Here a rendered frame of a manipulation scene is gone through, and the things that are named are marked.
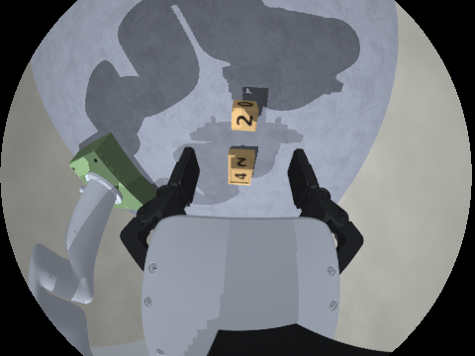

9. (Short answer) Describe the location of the tan wooden number cube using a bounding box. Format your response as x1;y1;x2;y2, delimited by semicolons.
232;100;258;132
231;157;251;182

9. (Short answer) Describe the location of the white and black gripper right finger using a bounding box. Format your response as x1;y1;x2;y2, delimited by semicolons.
287;148;364;275

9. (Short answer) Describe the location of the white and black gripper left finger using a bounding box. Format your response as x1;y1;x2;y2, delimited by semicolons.
120;147;200;270

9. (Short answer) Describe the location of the tan wooden tray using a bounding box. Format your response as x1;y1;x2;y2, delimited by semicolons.
229;148;255;185

